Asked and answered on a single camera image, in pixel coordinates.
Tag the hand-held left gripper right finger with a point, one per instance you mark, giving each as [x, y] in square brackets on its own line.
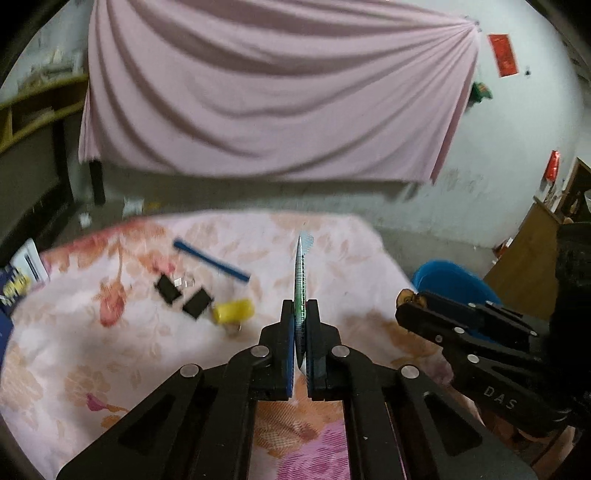
[314, 337]

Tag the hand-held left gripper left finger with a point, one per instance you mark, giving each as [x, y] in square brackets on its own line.
[288, 332]

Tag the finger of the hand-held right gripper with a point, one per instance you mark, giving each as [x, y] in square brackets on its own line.
[485, 374]
[498, 323]

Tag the green silver wrapper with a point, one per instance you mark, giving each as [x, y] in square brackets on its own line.
[300, 277]

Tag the blue plastic bucket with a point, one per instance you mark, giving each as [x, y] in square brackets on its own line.
[448, 281]

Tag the brown shell piece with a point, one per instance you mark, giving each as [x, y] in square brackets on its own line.
[408, 295]

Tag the yellow plastic tube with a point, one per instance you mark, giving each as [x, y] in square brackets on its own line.
[233, 311]

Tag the wooden cabinet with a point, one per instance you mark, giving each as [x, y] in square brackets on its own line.
[521, 267]

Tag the black binder clip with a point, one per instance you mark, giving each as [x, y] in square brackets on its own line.
[197, 304]
[167, 290]

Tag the blue plastic strip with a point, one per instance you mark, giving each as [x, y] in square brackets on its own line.
[207, 258]

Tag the red hanging packet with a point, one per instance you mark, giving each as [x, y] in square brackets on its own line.
[552, 165]

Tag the floral blanket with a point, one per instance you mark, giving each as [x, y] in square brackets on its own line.
[115, 369]

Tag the pink hanging sheet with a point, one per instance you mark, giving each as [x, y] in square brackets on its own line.
[277, 92]

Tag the red paper poster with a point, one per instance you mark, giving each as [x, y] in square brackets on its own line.
[502, 55]

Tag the blue cardboard box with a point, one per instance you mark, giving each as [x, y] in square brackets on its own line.
[23, 277]

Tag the wooden shelf desk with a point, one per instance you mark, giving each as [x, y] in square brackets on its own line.
[46, 123]

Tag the pile of books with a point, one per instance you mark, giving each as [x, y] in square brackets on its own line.
[60, 64]

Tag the brown wooden frame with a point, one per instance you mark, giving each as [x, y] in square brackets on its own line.
[577, 184]

